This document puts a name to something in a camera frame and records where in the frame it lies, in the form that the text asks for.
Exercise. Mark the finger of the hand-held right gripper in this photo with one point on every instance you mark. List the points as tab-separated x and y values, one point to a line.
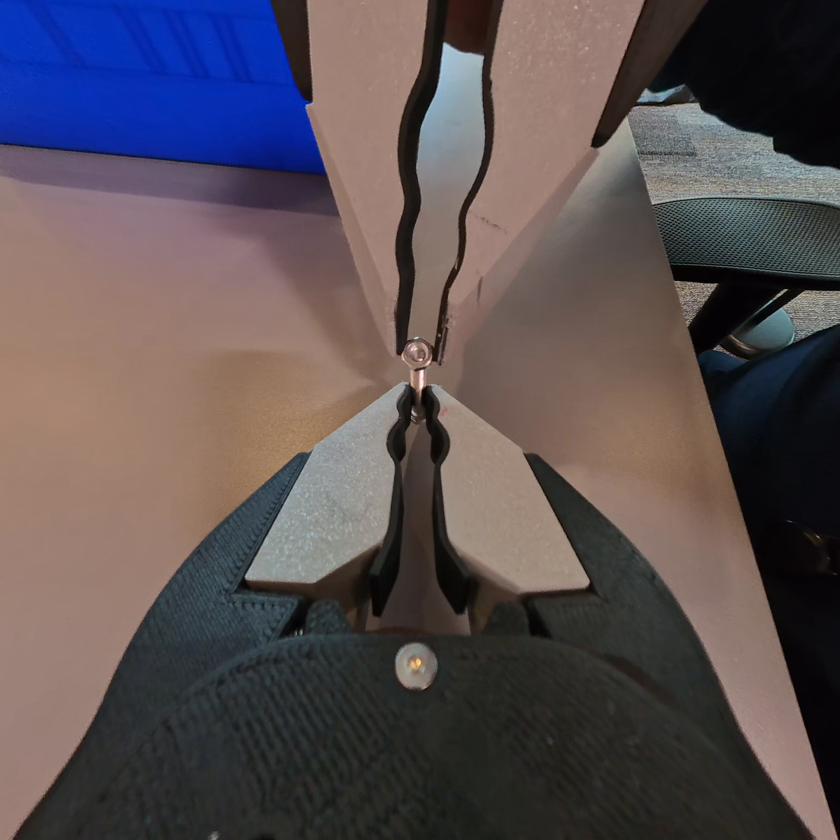
361	98
551	98

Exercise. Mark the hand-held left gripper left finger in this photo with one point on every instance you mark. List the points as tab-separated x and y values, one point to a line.
334	512

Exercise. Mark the silver bolt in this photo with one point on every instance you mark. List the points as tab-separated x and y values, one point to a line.
418	384

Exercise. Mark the silver hex nut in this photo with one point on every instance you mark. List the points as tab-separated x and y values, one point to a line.
407	353

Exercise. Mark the person's right hand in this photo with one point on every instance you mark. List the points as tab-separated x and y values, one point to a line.
472	23

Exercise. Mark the black mesh office chair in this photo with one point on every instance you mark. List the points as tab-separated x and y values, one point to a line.
748	236

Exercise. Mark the person's right forearm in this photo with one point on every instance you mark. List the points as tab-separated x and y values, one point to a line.
774	65

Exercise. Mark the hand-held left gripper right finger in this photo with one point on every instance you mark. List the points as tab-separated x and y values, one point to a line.
505	512

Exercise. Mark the blue plastic bin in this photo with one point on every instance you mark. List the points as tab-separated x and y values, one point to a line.
131	79

